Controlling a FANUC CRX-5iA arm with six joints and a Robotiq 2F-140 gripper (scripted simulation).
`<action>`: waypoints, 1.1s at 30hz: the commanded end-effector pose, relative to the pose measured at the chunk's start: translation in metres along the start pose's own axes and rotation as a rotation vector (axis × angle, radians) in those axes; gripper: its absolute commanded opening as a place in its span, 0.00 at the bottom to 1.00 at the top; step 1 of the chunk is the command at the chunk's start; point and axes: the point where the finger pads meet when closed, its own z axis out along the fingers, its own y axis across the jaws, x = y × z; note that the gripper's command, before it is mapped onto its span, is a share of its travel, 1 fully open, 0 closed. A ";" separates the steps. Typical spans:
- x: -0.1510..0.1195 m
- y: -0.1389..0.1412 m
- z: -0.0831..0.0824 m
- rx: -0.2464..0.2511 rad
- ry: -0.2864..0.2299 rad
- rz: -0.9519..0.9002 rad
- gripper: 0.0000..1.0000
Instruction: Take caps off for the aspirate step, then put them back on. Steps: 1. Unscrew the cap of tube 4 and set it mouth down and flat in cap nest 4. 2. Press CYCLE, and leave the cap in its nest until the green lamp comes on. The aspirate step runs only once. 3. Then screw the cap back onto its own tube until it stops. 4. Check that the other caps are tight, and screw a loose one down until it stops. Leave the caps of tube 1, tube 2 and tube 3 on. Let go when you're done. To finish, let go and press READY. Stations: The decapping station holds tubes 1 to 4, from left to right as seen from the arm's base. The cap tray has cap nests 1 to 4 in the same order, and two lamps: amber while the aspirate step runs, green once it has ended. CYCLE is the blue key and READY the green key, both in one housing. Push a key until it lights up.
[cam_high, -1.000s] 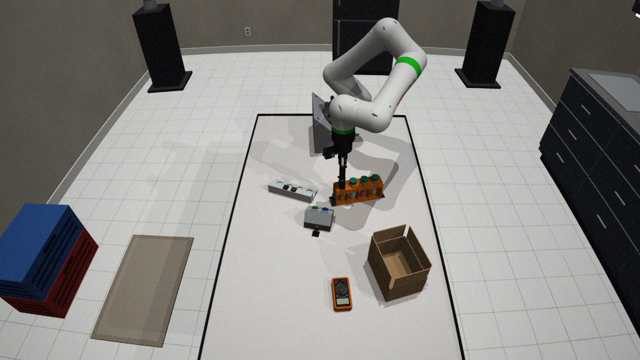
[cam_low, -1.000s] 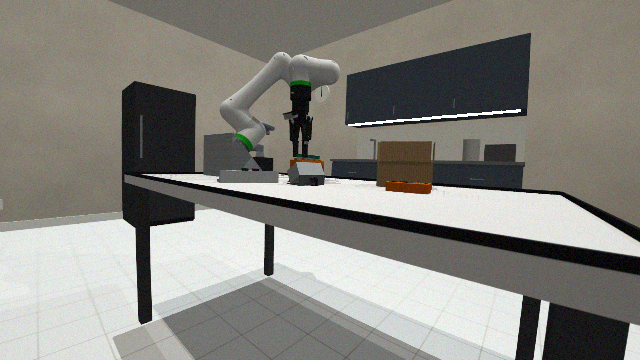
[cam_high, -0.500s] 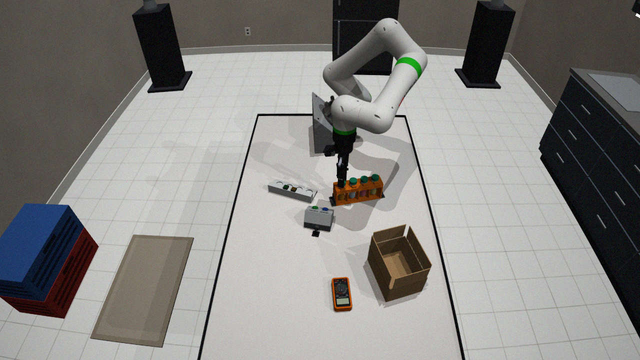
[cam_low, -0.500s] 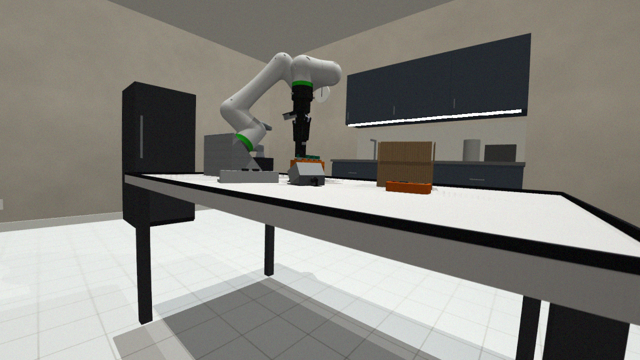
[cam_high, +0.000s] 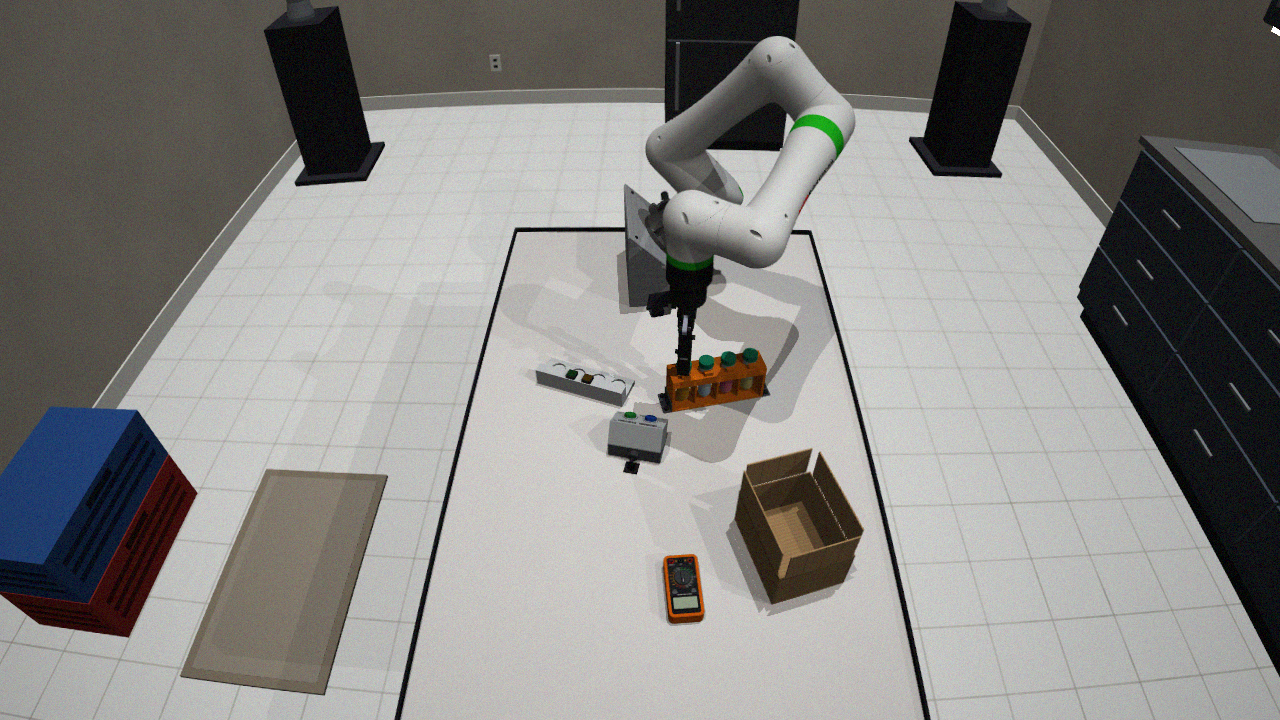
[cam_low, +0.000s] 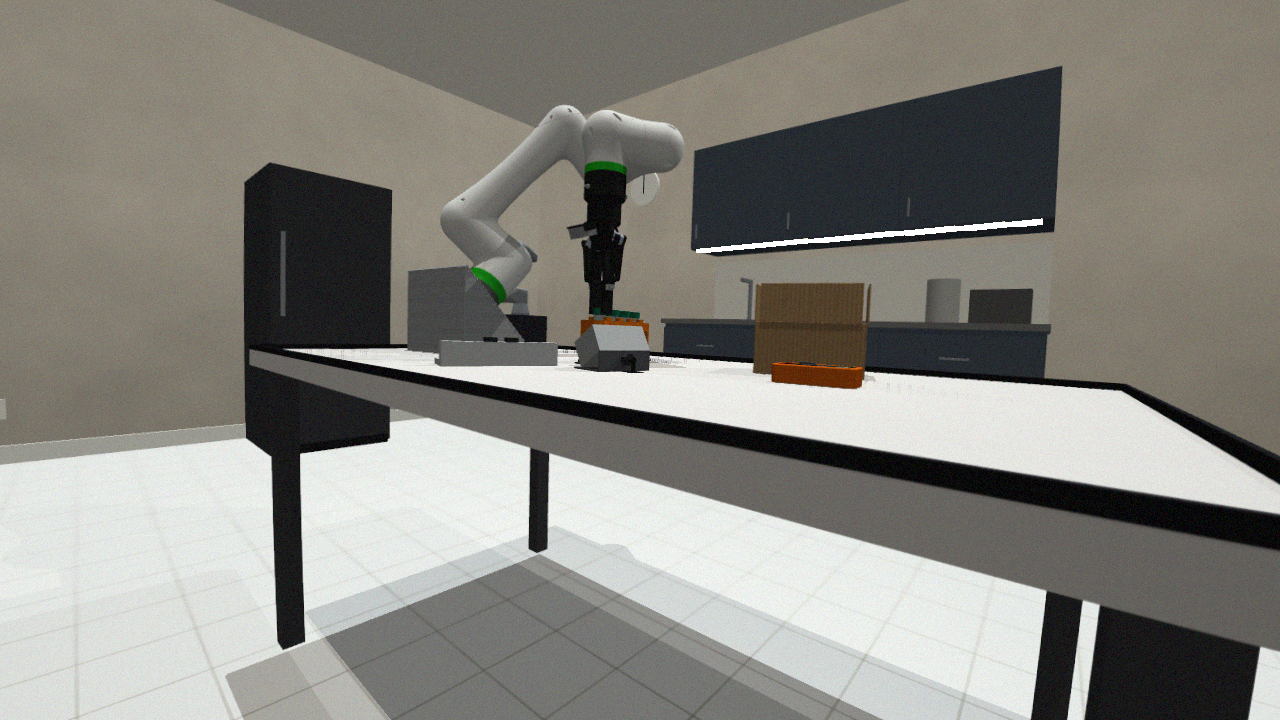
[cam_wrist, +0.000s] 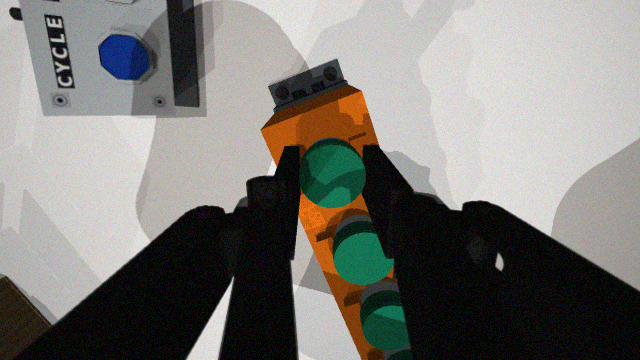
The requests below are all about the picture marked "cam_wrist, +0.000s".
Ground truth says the brown cardboard box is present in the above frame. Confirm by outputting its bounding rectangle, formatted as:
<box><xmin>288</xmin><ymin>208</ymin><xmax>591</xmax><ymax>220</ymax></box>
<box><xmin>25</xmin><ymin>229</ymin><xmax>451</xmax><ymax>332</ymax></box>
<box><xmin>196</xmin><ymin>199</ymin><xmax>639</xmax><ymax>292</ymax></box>
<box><xmin>0</xmin><ymin>276</ymin><xmax>52</xmax><ymax>360</ymax></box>

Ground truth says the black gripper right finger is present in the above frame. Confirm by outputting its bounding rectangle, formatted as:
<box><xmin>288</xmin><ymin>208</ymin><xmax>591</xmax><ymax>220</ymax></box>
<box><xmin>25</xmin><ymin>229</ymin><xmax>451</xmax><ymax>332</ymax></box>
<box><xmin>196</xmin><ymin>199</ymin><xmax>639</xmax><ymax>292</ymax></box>
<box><xmin>361</xmin><ymin>145</ymin><xmax>640</xmax><ymax>360</ymax></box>

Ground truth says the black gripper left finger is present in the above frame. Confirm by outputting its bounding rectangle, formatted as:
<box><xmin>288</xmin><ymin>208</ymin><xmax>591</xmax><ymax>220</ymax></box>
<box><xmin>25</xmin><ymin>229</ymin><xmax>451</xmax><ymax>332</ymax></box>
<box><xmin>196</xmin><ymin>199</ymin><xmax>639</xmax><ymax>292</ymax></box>
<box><xmin>13</xmin><ymin>146</ymin><xmax>301</xmax><ymax>360</ymax></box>

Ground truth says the grey push-button control box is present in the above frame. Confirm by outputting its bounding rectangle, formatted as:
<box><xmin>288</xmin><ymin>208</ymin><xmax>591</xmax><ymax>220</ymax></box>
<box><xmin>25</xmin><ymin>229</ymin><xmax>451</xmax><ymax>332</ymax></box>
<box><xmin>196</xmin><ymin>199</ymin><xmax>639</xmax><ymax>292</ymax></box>
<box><xmin>9</xmin><ymin>0</ymin><xmax>199</xmax><ymax>116</ymax></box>

